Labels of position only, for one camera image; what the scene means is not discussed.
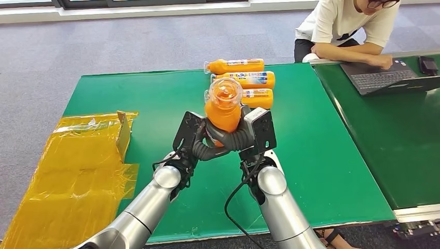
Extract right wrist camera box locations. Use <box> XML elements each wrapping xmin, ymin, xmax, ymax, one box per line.
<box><xmin>242</xmin><ymin>107</ymin><xmax>278</xmax><ymax>160</ymax></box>

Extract person's foot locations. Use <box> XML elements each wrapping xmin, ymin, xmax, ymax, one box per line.
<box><xmin>314</xmin><ymin>228</ymin><xmax>358</xmax><ymax>249</ymax></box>

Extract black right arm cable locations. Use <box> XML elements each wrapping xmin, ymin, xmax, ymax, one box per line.
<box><xmin>224</xmin><ymin>153</ymin><xmax>267</xmax><ymax>249</ymax></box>

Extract black eyeglasses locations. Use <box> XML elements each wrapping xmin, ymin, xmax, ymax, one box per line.
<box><xmin>367</xmin><ymin>0</ymin><xmax>401</xmax><ymax>9</ymax></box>

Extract dark grey laptop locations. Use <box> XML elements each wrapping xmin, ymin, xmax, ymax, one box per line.
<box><xmin>340</xmin><ymin>59</ymin><xmax>440</xmax><ymax>96</ymax></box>

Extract black conveyor base part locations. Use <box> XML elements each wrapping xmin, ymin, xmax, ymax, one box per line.
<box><xmin>392</xmin><ymin>220</ymin><xmax>440</xmax><ymax>240</ymax></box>

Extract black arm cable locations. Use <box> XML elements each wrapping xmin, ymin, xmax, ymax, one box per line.
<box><xmin>152</xmin><ymin>148</ymin><xmax>185</xmax><ymax>172</ymax></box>
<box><xmin>224</xmin><ymin>153</ymin><xmax>267</xmax><ymax>249</ymax></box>

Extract yellow film wrapped cardboard box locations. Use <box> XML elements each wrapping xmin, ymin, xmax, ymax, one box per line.
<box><xmin>2</xmin><ymin>110</ymin><xmax>140</xmax><ymax>249</ymax></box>

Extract orange bottle with clear cap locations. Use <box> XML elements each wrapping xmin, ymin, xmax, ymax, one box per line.
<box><xmin>204</xmin><ymin>88</ymin><xmax>274</xmax><ymax>110</ymax></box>
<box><xmin>203</xmin><ymin>58</ymin><xmax>265</xmax><ymax>75</ymax></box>
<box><xmin>210</xmin><ymin>71</ymin><xmax>276</xmax><ymax>90</ymax></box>
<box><xmin>204</xmin><ymin>77</ymin><xmax>244</xmax><ymax>148</ymax></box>

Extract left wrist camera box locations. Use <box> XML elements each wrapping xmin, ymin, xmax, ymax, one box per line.
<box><xmin>172</xmin><ymin>110</ymin><xmax>207</xmax><ymax>154</ymax></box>

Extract green conveyor table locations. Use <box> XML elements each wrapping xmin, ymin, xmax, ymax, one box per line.
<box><xmin>309</xmin><ymin>50</ymin><xmax>440</xmax><ymax>224</ymax></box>

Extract person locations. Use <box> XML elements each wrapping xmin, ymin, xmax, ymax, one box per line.
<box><xmin>294</xmin><ymin>0</ymin><xmax>401</xmax><ymax>71</ymax></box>

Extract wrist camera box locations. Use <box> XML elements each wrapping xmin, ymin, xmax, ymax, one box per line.
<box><xmin>242</xmin><ymin>107</ymin><xmax>278</xmax><ymax>160</ymax></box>
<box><xmin>172</xmin><ymin>110</ymin><xmax>207</xmax><ymax>154</ymax></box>

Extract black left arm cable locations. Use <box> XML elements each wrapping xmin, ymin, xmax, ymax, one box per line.
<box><xmin>152</xmin><ymin>148</ymin><xmax>185</xmax><ymax>172</ymax></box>

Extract small black device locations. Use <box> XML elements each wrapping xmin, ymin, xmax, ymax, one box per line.
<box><xmin>418</xmin><ymin>56</ymin><xmax>439</xmax><ymax>77</ymax></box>

